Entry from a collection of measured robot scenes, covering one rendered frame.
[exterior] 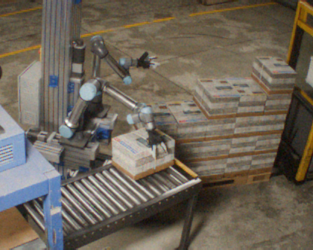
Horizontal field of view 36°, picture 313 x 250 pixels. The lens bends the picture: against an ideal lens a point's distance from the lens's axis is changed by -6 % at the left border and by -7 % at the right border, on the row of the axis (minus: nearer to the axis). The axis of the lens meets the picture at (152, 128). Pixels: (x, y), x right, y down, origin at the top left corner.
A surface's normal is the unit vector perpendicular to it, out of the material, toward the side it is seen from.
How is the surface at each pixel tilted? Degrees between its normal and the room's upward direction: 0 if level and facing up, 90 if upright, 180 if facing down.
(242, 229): 0
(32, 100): 90
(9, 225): 0
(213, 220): 0
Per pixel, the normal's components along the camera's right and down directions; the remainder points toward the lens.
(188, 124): 0.29, 0.54
